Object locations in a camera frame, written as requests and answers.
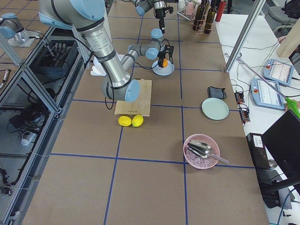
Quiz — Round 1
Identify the yellow lemon outer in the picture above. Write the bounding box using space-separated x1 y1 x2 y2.
118 115 132 127

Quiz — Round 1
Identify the pink bowl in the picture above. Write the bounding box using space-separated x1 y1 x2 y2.
183 134 220 169

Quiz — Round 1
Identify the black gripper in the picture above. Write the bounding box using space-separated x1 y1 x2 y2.
157 45 174 68
154 6 173 33

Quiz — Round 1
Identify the teach pendant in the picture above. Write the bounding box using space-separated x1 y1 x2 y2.
263 59 294 86
250 78 285 110

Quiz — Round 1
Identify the light green plate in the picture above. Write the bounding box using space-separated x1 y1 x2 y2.
202 97 229 120

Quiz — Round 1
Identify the metal rod green tip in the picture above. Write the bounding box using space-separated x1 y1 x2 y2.
224 53 298 118

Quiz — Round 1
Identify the teach pendant near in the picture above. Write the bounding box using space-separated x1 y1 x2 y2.
250 78 285 110

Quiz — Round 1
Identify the black monitor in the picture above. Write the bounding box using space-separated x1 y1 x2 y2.
262 110 300 178

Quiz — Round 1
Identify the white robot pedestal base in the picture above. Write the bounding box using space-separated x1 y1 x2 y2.
90 0 127 77

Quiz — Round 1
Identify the pink cup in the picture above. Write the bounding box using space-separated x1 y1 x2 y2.
185 1 194 15

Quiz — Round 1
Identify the light blue plate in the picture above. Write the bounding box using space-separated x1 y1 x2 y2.
151 60 174 76

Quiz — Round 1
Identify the dark wine bottle rear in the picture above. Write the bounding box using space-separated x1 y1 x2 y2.
192 0 205 31

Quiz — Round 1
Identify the aluminium frame post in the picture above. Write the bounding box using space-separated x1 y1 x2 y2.
225 0 266 73

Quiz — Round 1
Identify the dark wine bottle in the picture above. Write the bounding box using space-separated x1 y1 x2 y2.
204 0 216 34
192 0 205 31

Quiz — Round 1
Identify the orange fruit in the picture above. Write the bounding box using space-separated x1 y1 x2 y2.
160 59 168 68

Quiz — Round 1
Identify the yellow lemon near board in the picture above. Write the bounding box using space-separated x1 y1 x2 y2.
132 115 144 127

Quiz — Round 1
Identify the red bottle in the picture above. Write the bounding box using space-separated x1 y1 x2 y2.
215 0 227 22

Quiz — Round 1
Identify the grey folded cloth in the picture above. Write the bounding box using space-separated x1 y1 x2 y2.
207 86 227 99

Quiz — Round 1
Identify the metal scoop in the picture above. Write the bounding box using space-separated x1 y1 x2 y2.
187 140 229 165

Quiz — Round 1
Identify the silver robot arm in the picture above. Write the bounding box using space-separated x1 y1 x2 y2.
130 0 174 34
39 0 174 102

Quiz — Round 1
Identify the copper wire bottle rack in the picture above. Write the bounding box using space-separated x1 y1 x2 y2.
193 7 211 34

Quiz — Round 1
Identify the teach pendant far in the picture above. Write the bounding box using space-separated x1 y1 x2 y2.
263 59 294 86

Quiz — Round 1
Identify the dark wine bottle front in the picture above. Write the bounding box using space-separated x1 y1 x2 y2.
204 0 216 34

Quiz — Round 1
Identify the bamboo cutting board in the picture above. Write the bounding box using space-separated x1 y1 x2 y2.
114 79 152 116

